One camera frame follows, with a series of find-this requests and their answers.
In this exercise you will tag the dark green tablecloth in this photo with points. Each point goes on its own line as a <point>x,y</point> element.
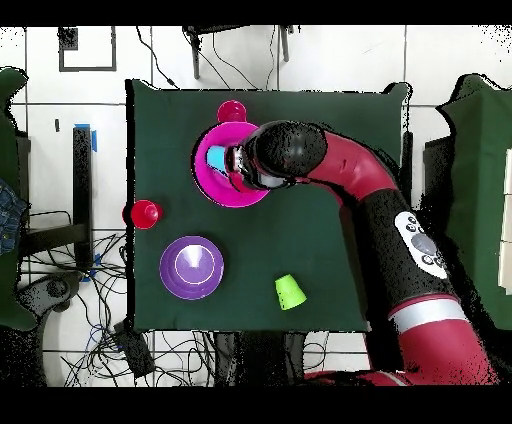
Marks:
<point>180,224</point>

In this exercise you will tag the blue tape strip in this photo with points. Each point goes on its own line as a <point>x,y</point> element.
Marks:
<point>94,142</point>

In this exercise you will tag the black office chair base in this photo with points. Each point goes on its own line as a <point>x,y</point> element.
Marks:
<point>56,288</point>

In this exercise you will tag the grey square floor frame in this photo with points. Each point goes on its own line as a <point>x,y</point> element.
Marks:
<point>68,40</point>

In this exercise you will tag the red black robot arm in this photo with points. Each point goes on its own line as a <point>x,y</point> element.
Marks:
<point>360,172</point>

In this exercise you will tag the black power strip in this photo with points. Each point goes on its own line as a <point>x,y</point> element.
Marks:
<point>134,352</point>

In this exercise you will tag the white box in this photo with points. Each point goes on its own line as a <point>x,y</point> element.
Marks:
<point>506,220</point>

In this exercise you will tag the purple bowl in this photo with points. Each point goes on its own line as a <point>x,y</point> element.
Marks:
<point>188,280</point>

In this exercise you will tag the green cup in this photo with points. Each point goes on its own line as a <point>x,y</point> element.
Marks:
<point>290,294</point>

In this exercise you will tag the green cloth covered table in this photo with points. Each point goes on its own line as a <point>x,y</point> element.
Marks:
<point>6,160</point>
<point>480,160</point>

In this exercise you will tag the crimson pink cup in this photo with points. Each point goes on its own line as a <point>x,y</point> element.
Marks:
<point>231,111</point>

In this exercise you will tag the black metal bar stand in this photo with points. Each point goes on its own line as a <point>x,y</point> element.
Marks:
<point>82,180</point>

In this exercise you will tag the blue cup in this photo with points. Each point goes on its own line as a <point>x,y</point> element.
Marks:
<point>216,156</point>

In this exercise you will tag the blue denim fabric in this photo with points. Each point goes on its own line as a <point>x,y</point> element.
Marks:
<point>10,216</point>

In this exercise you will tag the red cup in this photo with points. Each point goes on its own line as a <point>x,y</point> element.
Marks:
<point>144,214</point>

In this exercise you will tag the dark metal legged stand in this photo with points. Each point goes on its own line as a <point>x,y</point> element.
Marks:
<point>196,60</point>

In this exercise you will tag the large magenta bowl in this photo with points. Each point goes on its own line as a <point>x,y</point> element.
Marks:
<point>212,188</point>

